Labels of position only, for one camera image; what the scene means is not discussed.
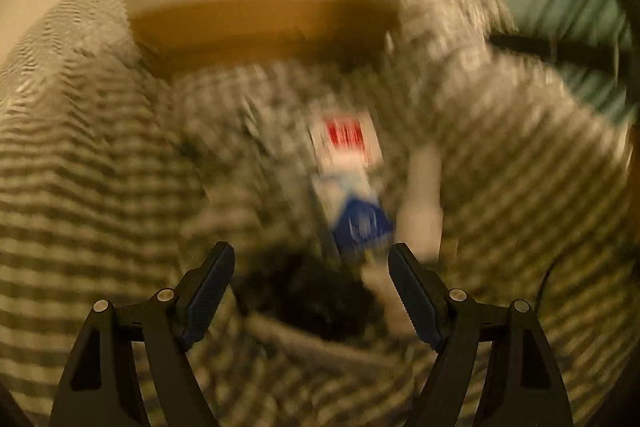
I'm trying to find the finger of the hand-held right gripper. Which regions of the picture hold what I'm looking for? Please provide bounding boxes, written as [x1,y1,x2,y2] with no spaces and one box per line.
[487,32,626,72]

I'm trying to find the white plastic bottle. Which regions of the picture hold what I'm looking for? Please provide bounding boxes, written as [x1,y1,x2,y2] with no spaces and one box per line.
[397,142,443,258]

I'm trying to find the red blue toothpaste box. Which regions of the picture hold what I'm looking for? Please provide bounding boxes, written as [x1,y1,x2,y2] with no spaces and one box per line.
[307,109,396,258]

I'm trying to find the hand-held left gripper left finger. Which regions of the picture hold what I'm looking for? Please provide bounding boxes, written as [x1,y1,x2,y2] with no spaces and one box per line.
[48,241,237,427]

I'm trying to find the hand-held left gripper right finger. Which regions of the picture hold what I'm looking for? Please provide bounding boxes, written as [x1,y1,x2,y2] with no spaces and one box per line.
[387,243,573,427]

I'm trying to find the brown cardboard box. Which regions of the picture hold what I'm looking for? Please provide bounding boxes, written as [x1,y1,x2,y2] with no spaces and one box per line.
[115,0,416,80]

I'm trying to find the green checked blanket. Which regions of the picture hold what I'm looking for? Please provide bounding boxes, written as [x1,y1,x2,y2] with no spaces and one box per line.
[0,0,640,427]

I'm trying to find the black round container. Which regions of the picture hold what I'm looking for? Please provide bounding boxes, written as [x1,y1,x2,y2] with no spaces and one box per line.
[235,252,381,343]

